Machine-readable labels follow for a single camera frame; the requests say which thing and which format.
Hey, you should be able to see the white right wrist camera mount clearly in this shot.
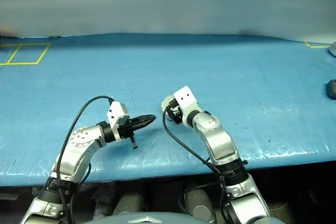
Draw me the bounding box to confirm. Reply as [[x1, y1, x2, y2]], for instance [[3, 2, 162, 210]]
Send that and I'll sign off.
[[173, 86, 203, 127]]

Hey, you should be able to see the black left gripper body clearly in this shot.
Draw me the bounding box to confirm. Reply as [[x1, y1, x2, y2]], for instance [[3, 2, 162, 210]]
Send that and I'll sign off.
[[118, 119, 139, 150]]

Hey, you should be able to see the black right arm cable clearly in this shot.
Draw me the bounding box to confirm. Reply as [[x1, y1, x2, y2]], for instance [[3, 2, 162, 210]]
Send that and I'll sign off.
[[162, 108, 229, 224]]

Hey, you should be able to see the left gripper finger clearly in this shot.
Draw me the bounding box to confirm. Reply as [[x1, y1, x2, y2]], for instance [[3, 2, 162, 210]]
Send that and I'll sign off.
[[131, 114, 157, 125], [132, 120, 156, 131]]

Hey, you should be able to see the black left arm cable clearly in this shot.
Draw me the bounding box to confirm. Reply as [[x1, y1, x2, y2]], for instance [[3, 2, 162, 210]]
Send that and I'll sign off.
[[56, 95, 116, 224]]

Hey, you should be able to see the small grey round object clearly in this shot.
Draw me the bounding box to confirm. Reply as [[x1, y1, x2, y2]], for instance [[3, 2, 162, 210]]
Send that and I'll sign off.
[[159, 96, 176, 115]]

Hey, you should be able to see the blue plastic table cover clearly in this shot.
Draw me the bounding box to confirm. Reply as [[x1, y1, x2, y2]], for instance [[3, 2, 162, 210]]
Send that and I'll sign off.
[[0, 33, 336, 187]]

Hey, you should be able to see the blue-grey robot torso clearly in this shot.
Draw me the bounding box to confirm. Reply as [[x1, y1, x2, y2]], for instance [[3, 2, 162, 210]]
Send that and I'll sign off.
[[89, 211, 201, 224]]

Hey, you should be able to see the grey rounded cylinder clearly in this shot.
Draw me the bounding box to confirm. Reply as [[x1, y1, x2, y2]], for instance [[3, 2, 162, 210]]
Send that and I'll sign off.
[[183, 187, 216, 223], [112, 194, 144, 216]]

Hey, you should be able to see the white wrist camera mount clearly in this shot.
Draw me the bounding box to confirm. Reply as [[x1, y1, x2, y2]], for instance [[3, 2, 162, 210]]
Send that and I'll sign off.
[[173, 86, 203, 127], [106, 101, 130, 142]]

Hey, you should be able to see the dark grey rounded object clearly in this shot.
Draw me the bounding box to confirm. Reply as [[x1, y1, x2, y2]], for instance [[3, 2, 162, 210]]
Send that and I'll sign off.
[[327, 79, 336, 100]]

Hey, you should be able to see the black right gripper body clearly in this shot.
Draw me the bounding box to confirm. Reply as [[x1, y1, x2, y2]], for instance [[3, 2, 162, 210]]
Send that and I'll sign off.
[[170, 103, 184, 125]]

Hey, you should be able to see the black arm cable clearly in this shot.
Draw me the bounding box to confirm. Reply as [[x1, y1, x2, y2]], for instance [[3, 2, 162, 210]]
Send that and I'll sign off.
[[162, 108, 229, 224], [56, 95, 116, 224]]

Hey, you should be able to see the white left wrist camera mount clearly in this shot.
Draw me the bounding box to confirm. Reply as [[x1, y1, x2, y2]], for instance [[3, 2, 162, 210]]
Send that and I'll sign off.
[[106, 101, 130, 142]]

